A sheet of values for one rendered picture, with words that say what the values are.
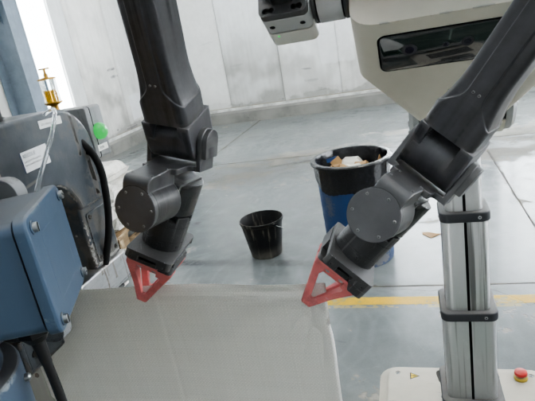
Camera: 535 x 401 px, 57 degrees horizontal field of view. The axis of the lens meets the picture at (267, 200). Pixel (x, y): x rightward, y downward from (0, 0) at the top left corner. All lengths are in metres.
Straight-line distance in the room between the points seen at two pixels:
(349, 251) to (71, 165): 0.47
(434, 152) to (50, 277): 0.39
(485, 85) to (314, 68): 8.22
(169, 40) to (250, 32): 8.34
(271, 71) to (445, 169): 8.35
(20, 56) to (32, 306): 6.17
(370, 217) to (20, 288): 0.32
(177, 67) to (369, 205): 0.27
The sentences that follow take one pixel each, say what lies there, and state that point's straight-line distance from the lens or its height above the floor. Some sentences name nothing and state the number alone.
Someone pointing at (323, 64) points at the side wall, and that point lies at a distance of 8.69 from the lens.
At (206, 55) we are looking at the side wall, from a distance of 9.20.
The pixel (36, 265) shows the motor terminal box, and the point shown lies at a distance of 0.38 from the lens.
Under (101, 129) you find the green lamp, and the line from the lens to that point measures 0.91.
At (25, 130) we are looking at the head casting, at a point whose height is 1.32.
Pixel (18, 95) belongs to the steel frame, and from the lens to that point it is 6.77.
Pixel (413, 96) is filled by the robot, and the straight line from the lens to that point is 1.03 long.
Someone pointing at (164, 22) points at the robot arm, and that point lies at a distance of 0.57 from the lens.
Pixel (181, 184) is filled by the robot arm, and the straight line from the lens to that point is 0.64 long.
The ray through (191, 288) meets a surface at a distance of 0.72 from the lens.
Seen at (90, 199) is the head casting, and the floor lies 1.18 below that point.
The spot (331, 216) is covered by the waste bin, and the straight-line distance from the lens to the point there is 2.94.
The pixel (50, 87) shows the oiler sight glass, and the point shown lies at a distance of 0.87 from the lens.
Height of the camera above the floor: 1.39
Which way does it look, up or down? 18 degrees down
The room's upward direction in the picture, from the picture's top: 10 degrees counter-clockwise
